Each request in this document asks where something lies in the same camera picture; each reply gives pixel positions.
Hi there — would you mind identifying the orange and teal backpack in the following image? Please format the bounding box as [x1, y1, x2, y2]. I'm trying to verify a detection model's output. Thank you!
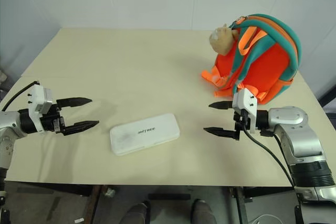
[201, 13, 301, 104]

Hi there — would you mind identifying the beige plush toy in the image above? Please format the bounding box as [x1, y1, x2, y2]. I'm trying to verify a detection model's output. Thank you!
[209, 22, 240, 55]

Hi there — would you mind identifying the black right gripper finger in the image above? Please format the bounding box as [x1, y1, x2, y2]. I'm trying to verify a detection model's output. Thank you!
[203, 126, 237, 141]
[208, 100, 234, 111]

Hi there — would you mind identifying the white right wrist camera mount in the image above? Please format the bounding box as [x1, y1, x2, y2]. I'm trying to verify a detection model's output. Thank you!
[232, 88, 258, 133]

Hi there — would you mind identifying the grey rounded foot shape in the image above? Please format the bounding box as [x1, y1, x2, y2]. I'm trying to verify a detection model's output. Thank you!
[123, 202, 151, 224]
[192, 199, 215, 224]

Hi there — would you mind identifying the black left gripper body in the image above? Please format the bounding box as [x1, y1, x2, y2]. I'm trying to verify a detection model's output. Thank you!
[39, 103, 66, 135]

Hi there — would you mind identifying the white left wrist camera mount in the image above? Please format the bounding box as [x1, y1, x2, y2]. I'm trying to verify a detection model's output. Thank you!
[27, 84, 55, 132]

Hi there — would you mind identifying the white cable on floor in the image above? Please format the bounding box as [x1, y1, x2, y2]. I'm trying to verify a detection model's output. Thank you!
[248, 213, 286, 224]

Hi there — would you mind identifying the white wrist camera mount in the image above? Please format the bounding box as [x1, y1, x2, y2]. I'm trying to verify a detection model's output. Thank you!
[27, 84, 55, 132]
[232, 88, 258, 133]

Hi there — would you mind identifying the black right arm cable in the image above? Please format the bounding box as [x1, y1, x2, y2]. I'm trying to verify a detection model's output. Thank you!
[243, 113, 302, 204]

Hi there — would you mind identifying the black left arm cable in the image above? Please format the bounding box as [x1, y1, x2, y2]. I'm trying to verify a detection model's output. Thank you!
[1, 81, 40, 112]

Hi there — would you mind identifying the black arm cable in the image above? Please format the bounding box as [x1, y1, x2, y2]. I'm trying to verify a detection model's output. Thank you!
[243, 113, 302, 204]
[1, 81, 40, 112]

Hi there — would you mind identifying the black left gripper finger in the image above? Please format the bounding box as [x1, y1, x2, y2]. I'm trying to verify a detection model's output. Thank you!
[63, 120, 100, 136]
[56, 97, 93, 109]

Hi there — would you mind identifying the white pencil case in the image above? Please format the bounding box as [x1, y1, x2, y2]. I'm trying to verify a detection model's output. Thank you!
[109, 113, 181, 156]

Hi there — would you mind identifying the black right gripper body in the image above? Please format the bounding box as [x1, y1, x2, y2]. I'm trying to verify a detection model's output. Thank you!
[230, 100, 250, 141]

